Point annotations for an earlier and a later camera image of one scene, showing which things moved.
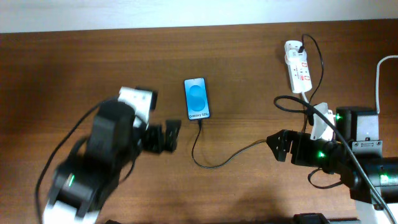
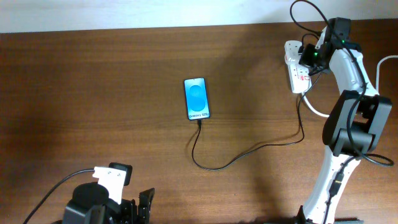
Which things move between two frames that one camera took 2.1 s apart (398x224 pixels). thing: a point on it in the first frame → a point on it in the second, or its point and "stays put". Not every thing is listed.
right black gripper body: (296, 148) → (310, 56)
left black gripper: (172, 132) → (130, 216)
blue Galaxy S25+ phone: (197, 99) stays put
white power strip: (299, 71) stays put
